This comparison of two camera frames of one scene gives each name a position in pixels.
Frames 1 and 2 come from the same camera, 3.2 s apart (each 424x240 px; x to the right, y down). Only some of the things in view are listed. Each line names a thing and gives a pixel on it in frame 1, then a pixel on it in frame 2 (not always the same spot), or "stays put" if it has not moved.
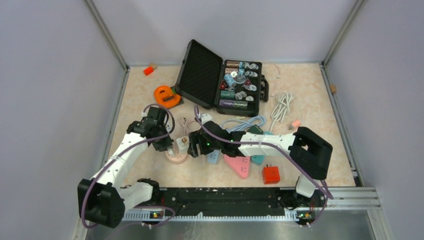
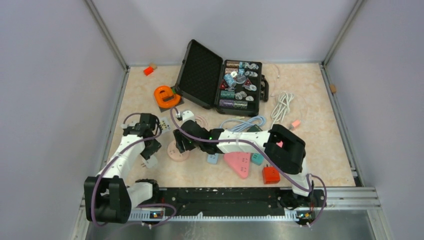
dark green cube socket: [255, 129] stays put
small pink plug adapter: [296, 123] stays put
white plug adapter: [170, 152] → [151, 162]
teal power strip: [258, 159] stays put
